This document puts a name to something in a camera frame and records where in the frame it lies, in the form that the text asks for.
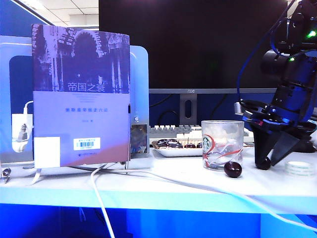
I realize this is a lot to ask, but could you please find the white and grey keyboard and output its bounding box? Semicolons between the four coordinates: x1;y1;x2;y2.
149;123;251;140

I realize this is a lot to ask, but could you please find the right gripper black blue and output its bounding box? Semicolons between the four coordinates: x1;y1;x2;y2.
234;100;308;171

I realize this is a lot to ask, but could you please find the printed clear glass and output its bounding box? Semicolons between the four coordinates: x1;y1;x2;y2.
201;119;245;172

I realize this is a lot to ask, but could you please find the white charger cable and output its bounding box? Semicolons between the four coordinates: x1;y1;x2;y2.
23;100;35;117

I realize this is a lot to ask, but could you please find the clear tape roll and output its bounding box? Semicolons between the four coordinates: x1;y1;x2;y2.
283;160;316;178

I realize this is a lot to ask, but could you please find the book with palace photo cover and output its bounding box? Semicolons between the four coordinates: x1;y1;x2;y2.
31;23;132;170

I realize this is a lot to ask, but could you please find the black computer monitor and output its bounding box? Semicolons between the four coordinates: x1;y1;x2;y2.
98;0;289;126

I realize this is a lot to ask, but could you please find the small shiny metal clip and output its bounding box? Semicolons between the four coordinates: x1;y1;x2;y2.
0;168;12;185

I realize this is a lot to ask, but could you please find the white plate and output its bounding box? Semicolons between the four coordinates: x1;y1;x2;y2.
152;138;254;158

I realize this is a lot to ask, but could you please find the white USB charger block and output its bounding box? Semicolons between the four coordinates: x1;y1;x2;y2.
11;113;34;141

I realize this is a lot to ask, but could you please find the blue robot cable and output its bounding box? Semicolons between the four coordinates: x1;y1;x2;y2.
236;0;297;107

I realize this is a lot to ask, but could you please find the metal bookend panel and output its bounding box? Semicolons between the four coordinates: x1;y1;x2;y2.
0;34;152;172

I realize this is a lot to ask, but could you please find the black monitor cable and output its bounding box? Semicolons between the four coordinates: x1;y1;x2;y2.
149;94;181;125
210;93;228;120

